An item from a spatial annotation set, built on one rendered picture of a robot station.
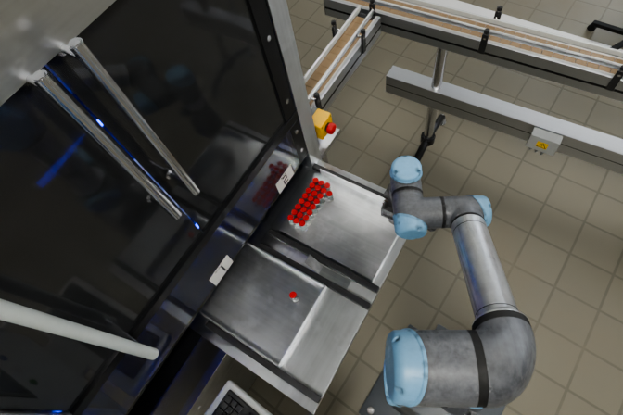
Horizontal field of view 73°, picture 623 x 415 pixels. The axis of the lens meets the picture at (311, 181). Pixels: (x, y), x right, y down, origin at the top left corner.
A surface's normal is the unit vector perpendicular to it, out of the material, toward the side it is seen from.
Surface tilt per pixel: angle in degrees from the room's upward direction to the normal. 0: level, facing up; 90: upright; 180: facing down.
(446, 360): 4
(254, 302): 0
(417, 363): 4
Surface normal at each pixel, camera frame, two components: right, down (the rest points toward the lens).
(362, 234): -0.14, -0.49
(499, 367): 0.07, -0.43
